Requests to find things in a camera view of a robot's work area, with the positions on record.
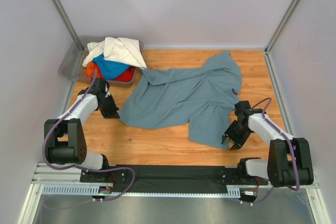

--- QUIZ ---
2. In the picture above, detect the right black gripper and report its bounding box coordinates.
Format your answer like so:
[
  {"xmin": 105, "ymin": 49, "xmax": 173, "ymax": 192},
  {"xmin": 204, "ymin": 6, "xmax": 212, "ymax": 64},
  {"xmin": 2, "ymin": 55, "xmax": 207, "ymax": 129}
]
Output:
[{"xmin": 221, "ymin": 121, "xmax": 250, "ymax": 151}]

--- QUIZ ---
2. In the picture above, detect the grey-blue t shirt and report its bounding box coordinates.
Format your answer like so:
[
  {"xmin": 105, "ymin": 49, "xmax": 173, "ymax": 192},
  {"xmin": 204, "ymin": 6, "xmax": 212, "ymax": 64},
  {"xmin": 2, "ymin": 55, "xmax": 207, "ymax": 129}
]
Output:
[{"xmin": 119, "ymin": 51, "xmax": 242, "ymax": 150}]

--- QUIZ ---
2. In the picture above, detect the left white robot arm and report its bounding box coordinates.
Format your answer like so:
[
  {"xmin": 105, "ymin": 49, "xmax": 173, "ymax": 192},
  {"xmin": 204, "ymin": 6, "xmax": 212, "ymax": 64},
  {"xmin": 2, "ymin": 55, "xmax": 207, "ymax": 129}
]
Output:
[{"xmin": 42, "ymin": 78, "xmax": 120, "ymax": 183}]

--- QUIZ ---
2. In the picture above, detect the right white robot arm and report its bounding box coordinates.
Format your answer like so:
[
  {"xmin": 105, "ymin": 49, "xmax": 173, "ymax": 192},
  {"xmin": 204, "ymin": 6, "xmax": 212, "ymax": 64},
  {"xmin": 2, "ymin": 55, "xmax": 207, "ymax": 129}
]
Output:
[{"xmin": 222, "ymin": 101, "xmax": 314, "ymax": 191}]

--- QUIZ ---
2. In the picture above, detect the red t shirt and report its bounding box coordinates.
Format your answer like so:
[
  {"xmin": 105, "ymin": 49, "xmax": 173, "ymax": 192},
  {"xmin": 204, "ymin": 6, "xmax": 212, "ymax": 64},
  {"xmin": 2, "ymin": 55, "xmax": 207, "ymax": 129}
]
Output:
[{"xmin": 114, "ymin": 66, "xmax": 136, "ymax": 82}]

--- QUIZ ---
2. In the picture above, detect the blue t shirt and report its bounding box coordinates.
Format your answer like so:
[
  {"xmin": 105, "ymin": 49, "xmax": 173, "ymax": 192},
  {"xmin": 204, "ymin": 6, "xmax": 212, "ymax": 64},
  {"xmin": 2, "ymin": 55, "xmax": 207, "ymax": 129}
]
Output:
[{"xmin": 92, "ymin": 55, "xmax": 130, "ymax": 80}]

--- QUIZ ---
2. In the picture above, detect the orange t shirt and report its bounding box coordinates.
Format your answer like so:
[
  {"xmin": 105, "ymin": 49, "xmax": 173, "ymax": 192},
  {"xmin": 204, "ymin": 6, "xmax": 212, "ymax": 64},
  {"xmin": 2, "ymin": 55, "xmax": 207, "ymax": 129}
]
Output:
[{"xmin": 86, "ymin": 61, "xmax": 103, "ymax": 79}]

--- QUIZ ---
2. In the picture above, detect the grey plastic bin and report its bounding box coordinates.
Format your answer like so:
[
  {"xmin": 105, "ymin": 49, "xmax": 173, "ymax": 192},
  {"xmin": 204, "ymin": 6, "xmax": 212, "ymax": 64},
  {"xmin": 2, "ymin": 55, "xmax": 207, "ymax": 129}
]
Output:
[{"xmin": 58, "ymin": 35, "xmax": 144, "ymax": 88}]

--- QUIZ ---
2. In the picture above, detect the white t shirt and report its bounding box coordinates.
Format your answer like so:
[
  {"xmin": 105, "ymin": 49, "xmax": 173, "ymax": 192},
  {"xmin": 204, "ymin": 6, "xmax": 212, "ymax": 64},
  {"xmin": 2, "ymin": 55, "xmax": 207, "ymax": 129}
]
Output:
[{"xmin": 82, "ymin": 37, "xmax": 147, "ymax": 69}]

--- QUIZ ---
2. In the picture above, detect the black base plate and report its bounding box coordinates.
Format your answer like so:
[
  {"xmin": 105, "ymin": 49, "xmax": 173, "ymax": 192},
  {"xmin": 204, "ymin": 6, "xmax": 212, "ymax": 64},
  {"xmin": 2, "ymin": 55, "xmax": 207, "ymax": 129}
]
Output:
[{"xmin": 80, "ymin": 164, "xmax": 269, "ymax": 193}]

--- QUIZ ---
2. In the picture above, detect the aluminium rail frame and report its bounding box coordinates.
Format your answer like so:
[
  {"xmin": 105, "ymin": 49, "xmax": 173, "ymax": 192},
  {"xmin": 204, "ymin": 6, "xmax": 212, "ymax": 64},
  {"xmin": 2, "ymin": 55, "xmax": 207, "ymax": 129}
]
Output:
[{"xmin": 31, "ymin": 163, "xmax": 320, "ymax": 189}]

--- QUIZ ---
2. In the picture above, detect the grey slotted cable duct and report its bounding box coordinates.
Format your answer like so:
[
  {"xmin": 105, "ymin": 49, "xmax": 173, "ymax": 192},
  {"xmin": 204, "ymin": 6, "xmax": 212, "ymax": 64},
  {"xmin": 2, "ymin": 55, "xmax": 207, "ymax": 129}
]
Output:
[{"xmin": 41, "ymin": 184, "xmax": 240, "ymax": 199}]

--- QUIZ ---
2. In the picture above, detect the left aluminium corner post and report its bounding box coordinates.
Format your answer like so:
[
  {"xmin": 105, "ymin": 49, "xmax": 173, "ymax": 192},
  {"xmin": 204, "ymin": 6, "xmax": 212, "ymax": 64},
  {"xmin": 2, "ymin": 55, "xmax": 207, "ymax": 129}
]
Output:
[{"xmin": 51, "ymin": 0, "xmax": 84, "ymax": 52}]

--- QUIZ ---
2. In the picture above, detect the aluminium corner post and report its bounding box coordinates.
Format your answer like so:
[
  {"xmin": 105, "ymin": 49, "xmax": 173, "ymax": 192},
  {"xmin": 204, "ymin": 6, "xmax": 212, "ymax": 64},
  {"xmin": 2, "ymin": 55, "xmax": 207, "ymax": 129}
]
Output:
[
  {"xmin": 265, "ymin": 0, "xmax": 301, "ymax": 55},
  {"xmin": 51, "ymin": 0, "xmax": 84, "ymax": 52}
]

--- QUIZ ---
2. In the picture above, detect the right aluminium corner post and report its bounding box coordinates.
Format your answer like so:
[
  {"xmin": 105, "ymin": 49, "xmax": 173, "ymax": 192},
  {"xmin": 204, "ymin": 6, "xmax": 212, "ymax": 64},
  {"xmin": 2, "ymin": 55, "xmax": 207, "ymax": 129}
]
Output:
[{"xmin": 265, "ymin": 0, "xmax": 301, "ymax": 55}]

